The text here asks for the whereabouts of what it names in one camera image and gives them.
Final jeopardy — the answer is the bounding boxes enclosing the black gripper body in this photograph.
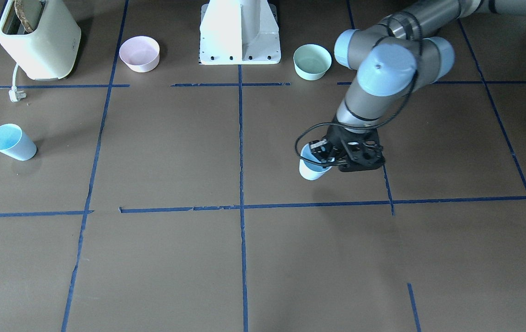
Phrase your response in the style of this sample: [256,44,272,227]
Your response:
[310,125,350,167]

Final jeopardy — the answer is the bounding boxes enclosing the light blue cup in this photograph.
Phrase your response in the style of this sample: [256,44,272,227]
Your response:
[299,143,332,181]

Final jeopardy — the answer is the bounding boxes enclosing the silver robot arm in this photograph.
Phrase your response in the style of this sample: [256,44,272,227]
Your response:
[300,0,526,172]

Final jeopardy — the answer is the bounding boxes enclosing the green bowl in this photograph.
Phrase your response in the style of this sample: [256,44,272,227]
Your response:
[293,44,332,81]

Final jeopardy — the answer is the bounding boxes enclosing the pink bowl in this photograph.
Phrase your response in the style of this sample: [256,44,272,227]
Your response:
[118,36,161,73]

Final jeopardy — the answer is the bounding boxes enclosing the cream toaster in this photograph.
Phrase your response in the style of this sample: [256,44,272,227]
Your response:
[0,0,81,81]

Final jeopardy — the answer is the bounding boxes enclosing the toast slice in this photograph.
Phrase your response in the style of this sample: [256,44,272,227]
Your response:
[13,0,44,33]

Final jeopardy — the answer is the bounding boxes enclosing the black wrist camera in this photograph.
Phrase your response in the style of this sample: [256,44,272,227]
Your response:
[338,130,385,172]

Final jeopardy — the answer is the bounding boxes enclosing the white pedestal column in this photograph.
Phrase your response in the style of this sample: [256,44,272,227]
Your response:
[198,0,282,65]

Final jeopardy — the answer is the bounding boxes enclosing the white toaster plug cable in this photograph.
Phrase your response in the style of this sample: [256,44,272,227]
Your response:
[9,64,27,103]

